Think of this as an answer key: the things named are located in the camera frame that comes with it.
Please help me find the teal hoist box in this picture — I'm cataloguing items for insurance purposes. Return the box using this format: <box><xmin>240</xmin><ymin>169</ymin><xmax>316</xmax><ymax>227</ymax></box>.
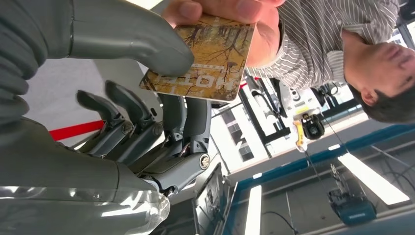
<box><xmin>327</xmin><ymin>188</ymin><xmax>377</xmax><ymax>227</ymax></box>

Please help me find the person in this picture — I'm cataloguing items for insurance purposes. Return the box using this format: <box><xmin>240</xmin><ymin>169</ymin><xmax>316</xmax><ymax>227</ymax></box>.
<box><xmin>161</xmin><ymin>0</ymin><xmax>415</xmax><ymax>124</ymax></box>

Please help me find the blue ceiling beam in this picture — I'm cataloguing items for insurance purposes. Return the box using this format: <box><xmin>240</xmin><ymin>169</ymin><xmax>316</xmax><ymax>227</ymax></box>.
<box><xmin>224</xmin><ymin>124</ymin><xmax>415</xmax><ymax>235</ymax></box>

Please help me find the black gantry frame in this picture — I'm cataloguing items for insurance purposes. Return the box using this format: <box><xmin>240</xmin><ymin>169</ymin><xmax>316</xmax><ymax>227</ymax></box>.
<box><xmin>239</xmin><ymin>77</ymin><xmax>292</xmax><ymax>145</ymax></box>

